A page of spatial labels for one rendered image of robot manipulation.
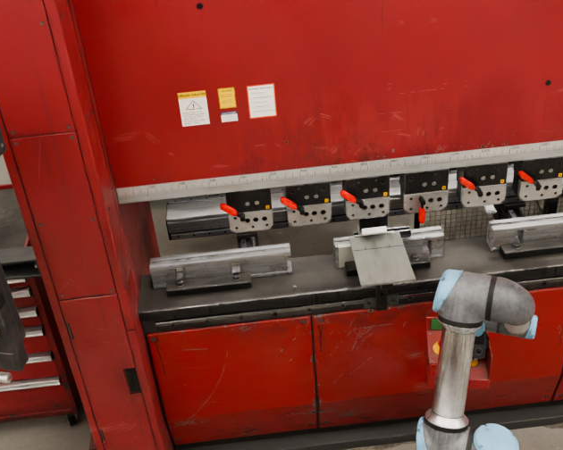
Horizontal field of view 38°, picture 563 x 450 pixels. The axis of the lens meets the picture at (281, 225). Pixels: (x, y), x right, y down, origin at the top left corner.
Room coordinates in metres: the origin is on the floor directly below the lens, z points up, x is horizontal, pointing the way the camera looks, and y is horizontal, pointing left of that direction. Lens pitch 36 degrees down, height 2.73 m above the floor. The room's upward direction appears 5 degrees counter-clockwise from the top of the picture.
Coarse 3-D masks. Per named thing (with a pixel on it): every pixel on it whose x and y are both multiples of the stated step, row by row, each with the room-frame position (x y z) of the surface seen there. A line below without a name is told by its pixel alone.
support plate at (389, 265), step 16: (352, 240) 2.25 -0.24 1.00; (368, 240) 2.25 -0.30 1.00; (384, 240) 2.24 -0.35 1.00; (400, 240) 2.23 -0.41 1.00; (368, 256) 2.16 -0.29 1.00; (384, 256) 2.15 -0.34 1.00; (400, 256) 2.14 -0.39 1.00; (368, 272) 2.07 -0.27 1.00; (384, 272) 2.06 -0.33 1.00; (400, 272) 2.06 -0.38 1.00
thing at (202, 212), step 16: (512, 176) 2.59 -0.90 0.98; (272, 192) 2.63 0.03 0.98; (336, 192) 2.59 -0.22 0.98; (512, 192) 2.55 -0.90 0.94; (176, 208) 2.57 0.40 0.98; (192, 208) 2.56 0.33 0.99; (208, 208) 2.55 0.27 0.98; (336, 208) 2.52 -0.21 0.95; (400, 208) 2.54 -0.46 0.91; (448, 208) 2.54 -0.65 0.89; (176, 224) 2.50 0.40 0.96; (192, 224) 2.51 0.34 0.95; (208, 224) 2.51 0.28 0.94; (224, 224) 2.51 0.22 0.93; (288, 224) 2.52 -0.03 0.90
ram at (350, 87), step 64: (128, 0) 2.23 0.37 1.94; (192, 0) 2.24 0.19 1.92; (256, 0) 2.24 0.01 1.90; (320, 0) 2.25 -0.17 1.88; (384, 0) 2.26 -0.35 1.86; (448, 0) 2.26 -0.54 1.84; (512, 0) 2.27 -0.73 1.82; (128, 64) 2.23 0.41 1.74; (192, 64) 2.24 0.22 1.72; (256, 64) 2.24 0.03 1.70; (320, 64) 2.25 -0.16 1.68; (384, 64) 2.26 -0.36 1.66; (448, 64) 2.26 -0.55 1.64; (512, 64) 2.27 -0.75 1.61; (128, 128) 2.23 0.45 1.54; (192, 128) 2.23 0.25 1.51; (256, 128) 2.24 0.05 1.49; (320, 128) 2.25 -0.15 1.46; (384, 128) 2.26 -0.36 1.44; (448, 128) 2.26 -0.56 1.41; (512, 128) 2.27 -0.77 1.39; (192, 192) 2.23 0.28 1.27
